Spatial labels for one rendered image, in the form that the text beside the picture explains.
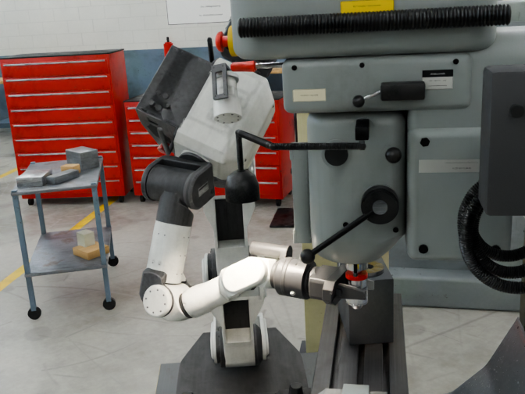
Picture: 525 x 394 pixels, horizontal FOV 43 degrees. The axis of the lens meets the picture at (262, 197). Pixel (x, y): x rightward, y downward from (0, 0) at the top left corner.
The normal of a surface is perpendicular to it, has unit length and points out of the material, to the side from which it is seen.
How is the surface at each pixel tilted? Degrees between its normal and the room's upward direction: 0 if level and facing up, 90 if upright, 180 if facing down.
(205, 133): 58
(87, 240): 90
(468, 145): 90
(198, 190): 96
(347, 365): 0
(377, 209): 90
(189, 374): 0
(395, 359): 0
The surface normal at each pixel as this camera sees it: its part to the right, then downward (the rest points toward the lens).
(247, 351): 0.07, 0.50
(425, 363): -0.05, -0.96
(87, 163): 0.69, 0.17
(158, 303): -0.43, -0.07
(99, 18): -0.17, 0.29
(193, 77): 0.02, -0.26
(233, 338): -0.02, -0.72
